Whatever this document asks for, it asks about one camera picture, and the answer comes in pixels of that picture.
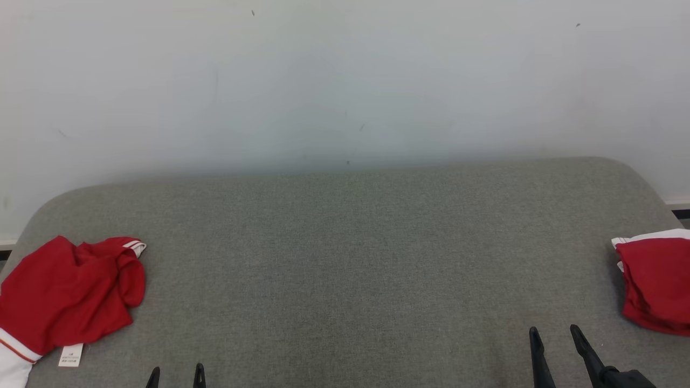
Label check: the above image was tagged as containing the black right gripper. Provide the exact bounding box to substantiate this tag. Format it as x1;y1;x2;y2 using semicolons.
528;324;657;388

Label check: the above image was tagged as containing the red garment with white stripe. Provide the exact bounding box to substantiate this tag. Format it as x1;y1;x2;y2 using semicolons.
611;229;690;337

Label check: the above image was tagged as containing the red white garment with tag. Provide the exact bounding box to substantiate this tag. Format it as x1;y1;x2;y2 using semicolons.
0;235;147;388

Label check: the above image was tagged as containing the black white wall baseboard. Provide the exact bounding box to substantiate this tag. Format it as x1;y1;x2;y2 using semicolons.
0;199;690;260

